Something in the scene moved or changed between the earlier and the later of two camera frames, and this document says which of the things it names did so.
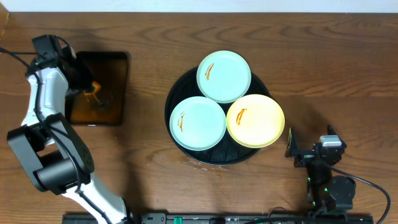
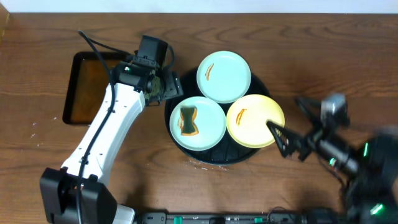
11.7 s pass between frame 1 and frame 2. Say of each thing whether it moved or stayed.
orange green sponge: moved
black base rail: stayed
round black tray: stayed
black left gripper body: moved
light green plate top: stayed
